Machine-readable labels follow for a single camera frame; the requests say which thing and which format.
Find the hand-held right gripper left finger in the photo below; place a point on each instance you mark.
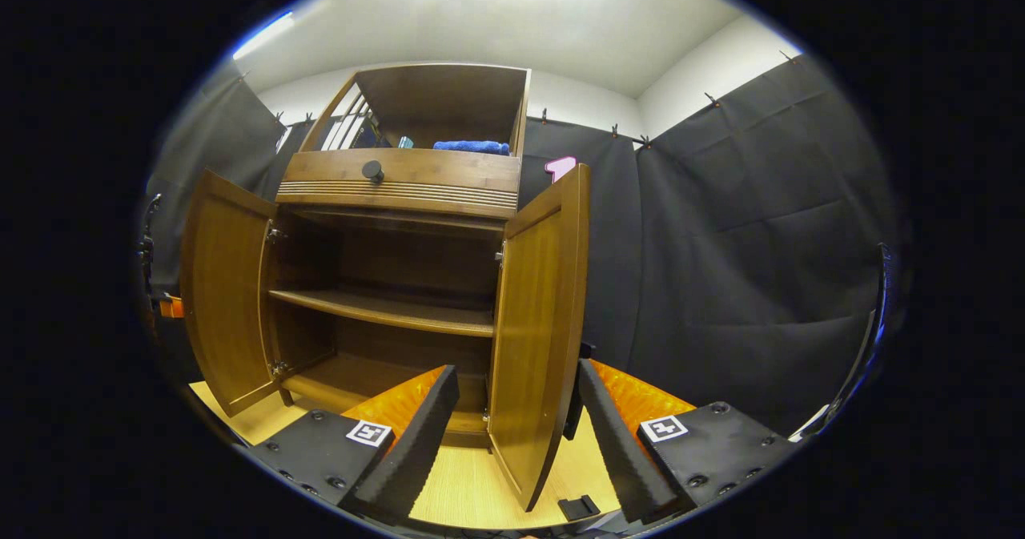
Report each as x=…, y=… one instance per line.
x=420, y=443

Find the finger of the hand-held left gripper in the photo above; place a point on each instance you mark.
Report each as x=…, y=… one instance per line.
x=171, y=307

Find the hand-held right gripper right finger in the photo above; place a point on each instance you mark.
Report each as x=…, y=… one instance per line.
x=617, y=443

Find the wooden shoe cabinet door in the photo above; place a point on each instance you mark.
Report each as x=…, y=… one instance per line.
x=228, y=299
x=536, y=323

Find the wooden double-door shoe cabinet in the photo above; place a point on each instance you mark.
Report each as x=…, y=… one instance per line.
x=440, y=102

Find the wooden cabinet drawer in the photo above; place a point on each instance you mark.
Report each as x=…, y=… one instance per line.
x=448, y=174

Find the small black flat block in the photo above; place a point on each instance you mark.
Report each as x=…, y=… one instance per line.
x=578, y=507

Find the wooden inner shelf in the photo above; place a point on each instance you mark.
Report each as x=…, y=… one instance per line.
x=384, y=311

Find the black backdrop cloth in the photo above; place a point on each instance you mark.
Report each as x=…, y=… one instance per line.
x=745, y=267

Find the black round drawer knob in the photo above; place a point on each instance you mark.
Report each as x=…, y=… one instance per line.
x=372, y=171

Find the blue folded towel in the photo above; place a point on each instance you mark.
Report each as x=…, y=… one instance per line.
x=472, y=147

